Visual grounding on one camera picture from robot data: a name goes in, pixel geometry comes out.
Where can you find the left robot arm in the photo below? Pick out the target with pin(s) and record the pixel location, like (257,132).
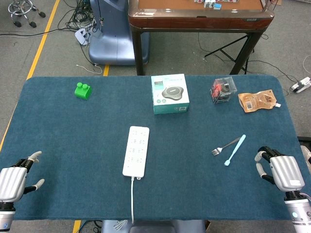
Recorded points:
(6,217)

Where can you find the white floor socket hub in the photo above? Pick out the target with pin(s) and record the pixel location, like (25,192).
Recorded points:
(81,36)

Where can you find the black chrome stool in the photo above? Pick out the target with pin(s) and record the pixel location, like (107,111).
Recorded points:
(23,8)

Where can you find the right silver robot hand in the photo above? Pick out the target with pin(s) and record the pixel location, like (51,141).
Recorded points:
(286,172)

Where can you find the orange spout pouch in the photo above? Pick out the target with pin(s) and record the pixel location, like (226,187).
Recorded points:
(257,101)

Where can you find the white power strip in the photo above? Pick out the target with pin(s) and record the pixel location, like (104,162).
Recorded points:
(136,150)

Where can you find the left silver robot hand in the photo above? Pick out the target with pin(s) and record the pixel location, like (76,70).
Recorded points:
(12,180)

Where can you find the green toy block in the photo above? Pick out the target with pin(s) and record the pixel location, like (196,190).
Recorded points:
(82,91)

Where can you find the white floor extension socket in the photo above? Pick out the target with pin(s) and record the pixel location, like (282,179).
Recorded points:
(302,85)

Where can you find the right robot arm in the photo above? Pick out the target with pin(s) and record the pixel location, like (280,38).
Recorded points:
(297,211)

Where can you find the white mahjong tile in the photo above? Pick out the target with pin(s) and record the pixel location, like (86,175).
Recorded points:
(209,4)

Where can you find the blue table cloth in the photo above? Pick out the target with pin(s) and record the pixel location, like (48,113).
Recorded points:
(73,145)

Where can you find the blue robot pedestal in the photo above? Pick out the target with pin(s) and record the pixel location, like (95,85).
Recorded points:
(109,43)

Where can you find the teal speakerphone box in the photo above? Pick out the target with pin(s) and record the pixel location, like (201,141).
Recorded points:
(170,94)

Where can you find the metal fork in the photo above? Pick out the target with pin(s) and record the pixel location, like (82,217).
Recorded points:
(216,151)

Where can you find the blue mahjong tile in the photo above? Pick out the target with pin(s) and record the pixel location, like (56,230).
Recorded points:
(218,6)

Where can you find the brown mahjong table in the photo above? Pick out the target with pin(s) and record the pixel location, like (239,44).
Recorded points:
(194,21)

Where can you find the clear plastic product box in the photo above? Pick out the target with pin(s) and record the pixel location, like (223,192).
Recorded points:
(223,90)

